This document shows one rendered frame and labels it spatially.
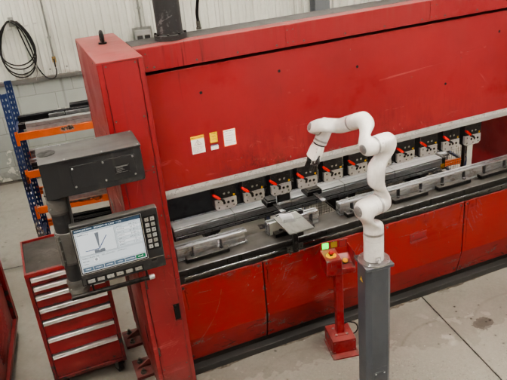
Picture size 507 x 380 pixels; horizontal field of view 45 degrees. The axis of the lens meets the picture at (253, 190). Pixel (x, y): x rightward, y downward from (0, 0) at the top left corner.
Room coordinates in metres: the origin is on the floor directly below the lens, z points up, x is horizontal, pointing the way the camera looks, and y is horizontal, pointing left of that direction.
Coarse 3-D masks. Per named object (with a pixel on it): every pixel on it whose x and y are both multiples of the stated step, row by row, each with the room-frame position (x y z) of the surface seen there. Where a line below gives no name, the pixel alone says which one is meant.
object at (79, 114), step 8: (72, 104) 5.40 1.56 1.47; (80, 104) 5.41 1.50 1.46; (40, 112) 5.23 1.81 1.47; (48, 112) 5.21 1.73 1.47; (56, 112) 5.19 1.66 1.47; (64, 112) 5.21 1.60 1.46; (72, 112) 5.21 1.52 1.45; (80, 112) 5.20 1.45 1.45; (88, 112) 5.10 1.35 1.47; (24, 120) 5.16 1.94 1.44; (32, 120) 5.17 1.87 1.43; (40, 120) 5.01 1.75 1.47; (48, 120) 4.99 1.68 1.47; (56, 120) 5.01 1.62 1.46; (64, 120) 5.02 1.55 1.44; (72, 120) 5.05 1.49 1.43; (80, 120) 5.06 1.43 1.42; (88, 120) 5.07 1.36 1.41; (24, 128) 5.02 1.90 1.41; (32, 128) 4.96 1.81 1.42; (40, 128) 4.97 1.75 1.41
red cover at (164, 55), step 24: (432, 0) 4.11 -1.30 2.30; (456, 0) 4.18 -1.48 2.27; (480, 0) 4.24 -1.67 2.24; (504, 0) 4.32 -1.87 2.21; (288, 24) 3.75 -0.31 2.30; (312, 24) 3.80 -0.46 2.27; (336, 24) 3.86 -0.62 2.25; (360, 24) 3.92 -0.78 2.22; (384, 24) 3.98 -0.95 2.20; (408, 24) 4.05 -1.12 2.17; (144, 48) 3.44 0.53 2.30; (168, 48) 3.49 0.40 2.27; (192, 48) 3.54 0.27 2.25; (216, 48) 3.59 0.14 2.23; (240, 48) 3.64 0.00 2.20; (264, 48) 3.69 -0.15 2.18
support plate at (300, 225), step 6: (294, 216) 3.71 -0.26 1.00; (300, 216) 3.70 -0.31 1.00; (282, 222) 3.64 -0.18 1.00; (288, 222) 3.63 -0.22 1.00; (294, 222) 3.62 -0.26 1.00; (300, 222) 3.61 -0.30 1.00; (306, 222) 3.60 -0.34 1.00; (288, 228) 3.55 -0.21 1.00; (294, 228) 3.54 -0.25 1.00; (300, 228) 3.53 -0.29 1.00; (306, 228) 3.52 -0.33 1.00
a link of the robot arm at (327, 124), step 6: (318, 120) 3.34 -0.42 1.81; (324, 120) 3.32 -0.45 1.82; (330, 120) 3.31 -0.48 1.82; (336, 120) 3.29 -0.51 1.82; (342, 120) 3.24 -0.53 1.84; (312, 126) 3.35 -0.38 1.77; (318, 126) 3.32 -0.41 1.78; (324, 126) 3.30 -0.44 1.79; (330, 126) 3.29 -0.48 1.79; (336, 126) 3.26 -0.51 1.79; (342, 126) 3.22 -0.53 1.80; (312, 132) 3.35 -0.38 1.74; (318, 132) 3.37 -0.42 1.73; (330, 132) 3.29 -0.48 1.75; (336, 132) 3.28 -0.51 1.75; (342, 132) 3.25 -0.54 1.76
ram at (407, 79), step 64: (192, 64) 3.62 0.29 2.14; (256, 64) 3.69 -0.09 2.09; (320, 64) 3.84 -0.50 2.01; (384, 64) 4.00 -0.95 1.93; (448, 64) 4.18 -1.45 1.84; (192, 128) 3.53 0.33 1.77; (256, 128) 3.67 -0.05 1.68; (384, 128) 4.00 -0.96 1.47; (448, 128) 4.19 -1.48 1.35; (192, 192) 3.51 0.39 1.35
